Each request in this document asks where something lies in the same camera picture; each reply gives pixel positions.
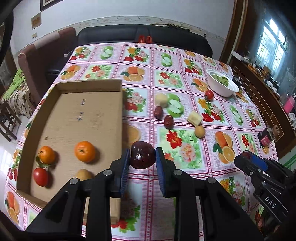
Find dark plum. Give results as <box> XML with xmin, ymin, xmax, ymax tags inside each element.
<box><xmin>129</xmin><ymin>141</ymin><xmax>156</xmax><ymax>169</ymax></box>

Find yellow longan fruit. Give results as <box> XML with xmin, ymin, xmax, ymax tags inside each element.
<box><xmin>75</xmin><ymin>169</ymin><xmax>94</xmax><ymax>181</ymax></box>

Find orange mandarin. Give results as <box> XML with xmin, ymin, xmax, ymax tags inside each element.
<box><xmin>74</xmin><ymin>141</ymin><xmax>96</xmax><ymax>163</ymax></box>

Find red jujube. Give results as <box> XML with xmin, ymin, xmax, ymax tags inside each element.
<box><xmin>154</xmin><ymin>106</ymin><xmax>164</xmax><ymax>120</ymax></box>
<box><xmin>164</xmin><ymin>114</ymin><xmax>174</xmax><ymax>130</ymax></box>

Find brown kiwi fruit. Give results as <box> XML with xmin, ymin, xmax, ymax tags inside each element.
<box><xmin>194</xmin><ymin>125</ymin><xmax>205</xmax><ymax>138</ymax></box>

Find pale sugarcane chunk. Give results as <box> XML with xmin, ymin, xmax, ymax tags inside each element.
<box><xmin>187</xmin><ymin>110</ymin><xmax>203</xmax><ymax>127</ymax></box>
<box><xmin>154</xmin><ymin>93</ymin><xmax>168</xmax><ymax>108</ymax></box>

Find mandarin with leaf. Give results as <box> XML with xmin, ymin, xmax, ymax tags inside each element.
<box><xmin>35</xmin><ymin>146</ymin><xmax>56</xmax><ymax>168</ymax></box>

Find red tomato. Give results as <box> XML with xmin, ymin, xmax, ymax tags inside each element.
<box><xmin>33</xmin><ymin>167</ymin><xmax>49</xmax><ymax>187</ymax></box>
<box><xmin>204</xmin><ymin>90</ymin><xmax>214</xmax><ymax>101</ymax></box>

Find dark jar with cork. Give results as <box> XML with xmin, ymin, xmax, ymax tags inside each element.
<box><xmin>257</xmin><ymin>125</ymin><xmax>280</xmax><ymax>147</ymax></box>

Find cardboard tray box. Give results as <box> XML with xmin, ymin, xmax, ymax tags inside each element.
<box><xmin>16</xmin><ymin>78</ymin><xmax>124</xmax><ymax>225</ymax></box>

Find wooden sideboard cabinet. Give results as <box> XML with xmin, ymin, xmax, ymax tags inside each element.
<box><xmin>230</xmin><ymin>57</ymin><xmax>295</xmax><ymax>158</ymax></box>

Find pink container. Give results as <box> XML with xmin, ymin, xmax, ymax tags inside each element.
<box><xmin>283</xmin><ymin>96</ymin><xmax>295</xmax><ymax>114</ymax></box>

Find floral fruit print tablecloth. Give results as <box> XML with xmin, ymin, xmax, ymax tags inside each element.
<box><xmin>4</xmin><ymin>43</ymin><xmax>278</xmax><ymax>240</ymax></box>

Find small black cup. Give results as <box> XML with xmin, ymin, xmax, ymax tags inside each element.
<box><xmin>232</xmin><ymin>76</ymin><xmax>242</xmax><ymax>88</ymax></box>

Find white bowl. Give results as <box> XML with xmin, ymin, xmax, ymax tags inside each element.
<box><xmin>206</xmin><ymin>69</ymin><xmax>239</xmax><ymax>97</ymax></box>

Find green vegetables in bowl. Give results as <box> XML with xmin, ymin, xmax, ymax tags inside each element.
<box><xmin>211</xmin><ymin>73</ymin><xmax>229</xmax><ymax>87</ymax></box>

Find wooden stool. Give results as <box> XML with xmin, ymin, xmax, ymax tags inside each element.
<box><xmin>0</xmin><ymin>101</ymin><xmax>22</xmax><ymax>142</ymax></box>

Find green patterned bedding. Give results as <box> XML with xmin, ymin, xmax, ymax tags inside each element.
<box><xmin>1</xmin><ymin>69</ymin><xmax>36</xmax><ymax>119</ymax></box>

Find brown armchair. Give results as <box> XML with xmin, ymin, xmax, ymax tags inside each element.
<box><xmin>18</xmin><ymin>27</ymin><xmax>77</xmax><ymax>104</ymax></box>

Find red item on sofa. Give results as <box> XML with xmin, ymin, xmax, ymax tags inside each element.
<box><xmin>138</xmin><ymin>35</ymin><xmax>152</xmax><ymax>44</ymax></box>

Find black leather sofa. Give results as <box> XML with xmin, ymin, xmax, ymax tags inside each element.
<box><xmin>47</xmin><ymin>24</ymin><xmax>213</xmax><ymax>79</ymax></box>

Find framed wall painting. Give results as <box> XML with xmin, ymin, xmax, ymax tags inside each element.
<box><xmin>40</xmin><ymin>0</ymin><xmax>62</xmax><ymax>11</ymax></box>

